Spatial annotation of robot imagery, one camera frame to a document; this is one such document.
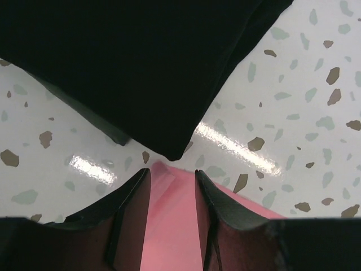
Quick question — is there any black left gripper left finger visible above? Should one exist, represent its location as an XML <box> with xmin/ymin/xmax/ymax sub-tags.
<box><xmin>1</xmin><ymin>169</ymin><xmax>151</xmax><ymax>270</ymax></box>

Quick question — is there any pink t-shirt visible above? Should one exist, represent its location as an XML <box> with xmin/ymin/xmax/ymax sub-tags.
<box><xmin>140</xmin><ymin>161</ymin><xmax>288</xmax><ymax>270</ymax></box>

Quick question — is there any dark green folded t-shirt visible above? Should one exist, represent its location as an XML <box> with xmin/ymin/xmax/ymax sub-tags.
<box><xmin>33</xmin><ymin>76</ymin><xmax>131</xmax><ymax>147</ymax></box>

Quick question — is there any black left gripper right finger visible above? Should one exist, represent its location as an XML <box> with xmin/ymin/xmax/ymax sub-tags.
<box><xmin>195</xmin><ymin>171</ymin><xmax>360</xmax><ymax>270</ymax></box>

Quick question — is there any black folded t-shirt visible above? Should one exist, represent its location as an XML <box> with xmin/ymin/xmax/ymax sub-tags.
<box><xmin>1</xmin><ymin>1</ymin><xmax>291</xmax><ymax>161</ymax></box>

